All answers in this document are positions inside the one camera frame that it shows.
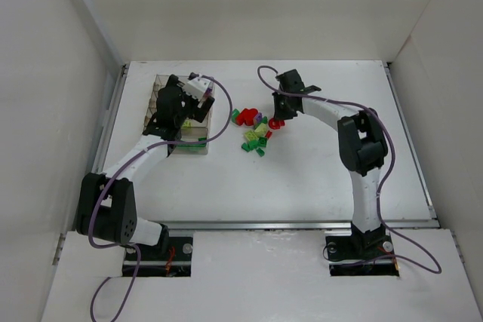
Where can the clear compartment organizer tray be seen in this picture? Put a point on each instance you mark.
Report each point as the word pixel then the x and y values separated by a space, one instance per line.
pixel 199 130

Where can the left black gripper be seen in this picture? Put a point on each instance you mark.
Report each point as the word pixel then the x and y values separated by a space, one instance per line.
pixel 197 107

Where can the green lego left of pile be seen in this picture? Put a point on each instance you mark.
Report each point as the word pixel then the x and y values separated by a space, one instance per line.
pixel 234 115

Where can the small green lego bottom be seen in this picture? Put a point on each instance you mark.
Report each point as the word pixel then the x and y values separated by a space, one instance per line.
pixel 260 152

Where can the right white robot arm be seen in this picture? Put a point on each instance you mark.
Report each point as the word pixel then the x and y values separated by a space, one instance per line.
pixel 361 143

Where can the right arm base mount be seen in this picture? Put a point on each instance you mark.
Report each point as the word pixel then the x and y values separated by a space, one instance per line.
pixel 346 260

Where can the aluminium rail front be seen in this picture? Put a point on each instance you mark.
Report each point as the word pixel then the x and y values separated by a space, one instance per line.
pixel 295 225

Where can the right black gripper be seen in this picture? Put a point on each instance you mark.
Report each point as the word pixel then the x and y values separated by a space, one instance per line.
pixel 284 107

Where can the lime lego pile block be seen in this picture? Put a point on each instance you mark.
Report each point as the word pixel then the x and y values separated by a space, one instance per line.
pixel 255 134

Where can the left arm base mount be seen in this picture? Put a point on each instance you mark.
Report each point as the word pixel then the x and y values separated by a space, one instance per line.
pixel 174 262

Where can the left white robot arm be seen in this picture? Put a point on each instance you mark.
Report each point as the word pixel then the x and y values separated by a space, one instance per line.
pixel 107 206

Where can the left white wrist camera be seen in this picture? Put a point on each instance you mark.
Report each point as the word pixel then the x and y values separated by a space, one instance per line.
pixel 196 85

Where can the dark green flat lego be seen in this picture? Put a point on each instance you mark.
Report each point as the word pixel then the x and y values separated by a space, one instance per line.
pixel 196 147

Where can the red arch lego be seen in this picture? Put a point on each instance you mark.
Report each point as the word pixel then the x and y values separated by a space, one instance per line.
pixel 275 124

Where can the large red lego block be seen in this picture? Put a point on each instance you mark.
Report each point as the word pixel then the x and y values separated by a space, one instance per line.
pixel 246 117

